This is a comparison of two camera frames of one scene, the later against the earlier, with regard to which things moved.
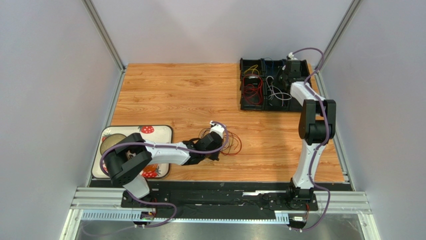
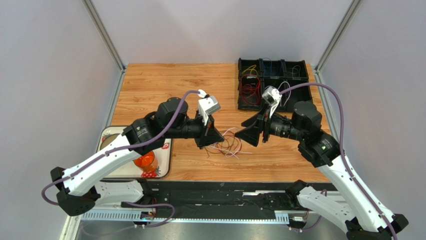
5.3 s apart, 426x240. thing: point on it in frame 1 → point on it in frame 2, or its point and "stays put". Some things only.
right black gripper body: [283, 79] → [262, 128]
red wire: [252, 85] stays put
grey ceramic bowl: [110, 140] stays put
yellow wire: [253, 68] stays put
